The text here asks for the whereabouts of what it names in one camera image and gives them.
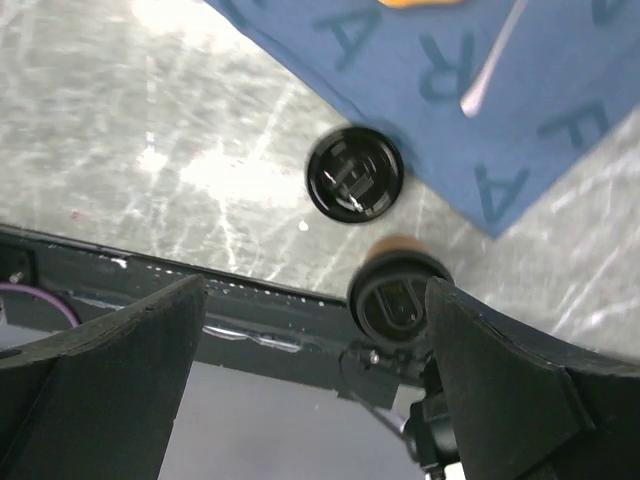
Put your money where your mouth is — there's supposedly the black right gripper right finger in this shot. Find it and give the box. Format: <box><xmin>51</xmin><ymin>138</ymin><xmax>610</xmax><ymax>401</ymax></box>
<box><xmin>425</xmin><ymin>279</ymin><xmax>639</xmax><ymax>479</ymax></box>

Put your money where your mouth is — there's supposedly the blue letter-print cloth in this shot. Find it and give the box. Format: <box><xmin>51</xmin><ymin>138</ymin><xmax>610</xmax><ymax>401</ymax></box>
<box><xmin>214</xmin><ymin>0</ymin><xmax>639</xmax><ymax>236</ymax></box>

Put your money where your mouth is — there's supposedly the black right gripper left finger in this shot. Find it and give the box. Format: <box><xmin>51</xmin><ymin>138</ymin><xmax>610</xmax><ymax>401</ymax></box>
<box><xmin>1</xmin><ymin>275</ymin><xmax>206</xmax><ymax>479</ymax></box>

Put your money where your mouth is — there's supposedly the orange dotted plate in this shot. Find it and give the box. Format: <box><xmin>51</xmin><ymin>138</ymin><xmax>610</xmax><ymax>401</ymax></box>
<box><xmin>379</xmin><ymin>0</ymin><xmax>463</xmax><ymax>9</ymax></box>

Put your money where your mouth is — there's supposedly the silver spoon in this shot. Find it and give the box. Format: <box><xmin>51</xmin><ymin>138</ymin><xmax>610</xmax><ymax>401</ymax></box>
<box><xmin>459</xmin><ymin>0</ymin><xmax>529</xmax><ymax>118</ymax></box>

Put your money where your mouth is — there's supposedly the black lid stack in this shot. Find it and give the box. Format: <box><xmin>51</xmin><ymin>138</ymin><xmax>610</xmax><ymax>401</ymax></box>
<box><xmin>305</xmin><ymin>125</ymin><xmax>405</xmax><ymax>224</ymax></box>

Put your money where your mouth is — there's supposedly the black coffee cup lid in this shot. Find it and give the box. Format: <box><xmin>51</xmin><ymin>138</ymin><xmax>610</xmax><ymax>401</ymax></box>
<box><xmin>347</xmin><ymin>250</ymin><xmax>453</xmax><ymax>348</ymax></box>

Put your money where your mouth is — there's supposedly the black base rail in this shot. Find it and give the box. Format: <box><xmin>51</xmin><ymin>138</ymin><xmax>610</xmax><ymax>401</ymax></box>
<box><xmin>1</xmin><ymin>226</ymin><xmax>425</xmax><ymax>407</ymax></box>

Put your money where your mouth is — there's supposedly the brown paper coffee cup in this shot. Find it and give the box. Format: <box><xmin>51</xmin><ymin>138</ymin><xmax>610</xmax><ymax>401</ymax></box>
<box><xmin>364</xmin><ymin>234</ymin><xmax>429</xmax><ymax>261</ymax></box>

